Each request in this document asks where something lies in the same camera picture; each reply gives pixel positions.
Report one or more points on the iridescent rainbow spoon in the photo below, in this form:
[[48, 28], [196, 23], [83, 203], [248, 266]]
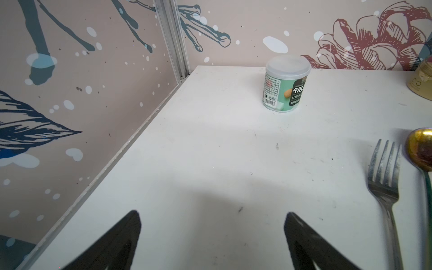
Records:
[[419, 152]]

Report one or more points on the yellow round tin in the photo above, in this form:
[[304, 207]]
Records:
[[421, 80]]

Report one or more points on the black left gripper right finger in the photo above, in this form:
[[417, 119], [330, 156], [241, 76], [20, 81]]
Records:
[[309, 250]]

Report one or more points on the silver fork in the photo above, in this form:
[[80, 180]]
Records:
[[382, 182]]

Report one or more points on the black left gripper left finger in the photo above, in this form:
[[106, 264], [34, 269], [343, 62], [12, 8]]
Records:
[[114, 250]]

